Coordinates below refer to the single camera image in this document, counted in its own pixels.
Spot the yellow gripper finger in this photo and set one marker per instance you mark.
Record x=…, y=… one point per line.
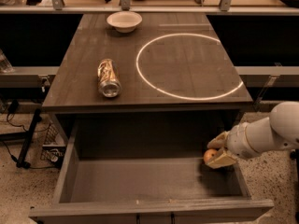
x=219, y=141
x=222, y=159

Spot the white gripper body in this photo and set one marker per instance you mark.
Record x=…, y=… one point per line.
x=236, y=140

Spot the orange fruit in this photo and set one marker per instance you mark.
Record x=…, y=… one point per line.
x=209, y=154

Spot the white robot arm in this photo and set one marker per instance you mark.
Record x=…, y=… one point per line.
x=278, y=131

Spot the open grey top drawer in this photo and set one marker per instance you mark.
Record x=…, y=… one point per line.
x=146, y=169

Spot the crushed gold soda can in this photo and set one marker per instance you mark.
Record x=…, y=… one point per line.
x=108, y=79

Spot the white bowl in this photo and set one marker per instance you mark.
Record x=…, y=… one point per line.
x=124, y=21

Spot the black stand leg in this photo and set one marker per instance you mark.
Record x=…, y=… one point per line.
x=21, y=162

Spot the metal railing with posts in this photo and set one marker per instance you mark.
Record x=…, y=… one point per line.
x=209, y=6

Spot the clear plastic bottle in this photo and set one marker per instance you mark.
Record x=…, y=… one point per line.
x=5, y=65

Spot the wire mesh basket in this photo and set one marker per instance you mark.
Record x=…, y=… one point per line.
x=53, y=148

